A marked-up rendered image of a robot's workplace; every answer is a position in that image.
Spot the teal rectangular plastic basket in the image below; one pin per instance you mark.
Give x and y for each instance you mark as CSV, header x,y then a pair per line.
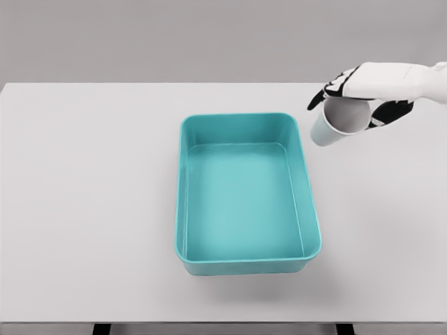
x,y
244,188

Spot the white paper cup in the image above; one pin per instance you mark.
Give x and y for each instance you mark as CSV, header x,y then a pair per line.
x,y
344,117

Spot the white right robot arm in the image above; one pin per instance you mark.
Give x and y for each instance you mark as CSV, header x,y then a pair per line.
x,y
436,82

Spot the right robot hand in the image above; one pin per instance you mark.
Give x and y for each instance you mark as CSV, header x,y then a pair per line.
x,y
377,82

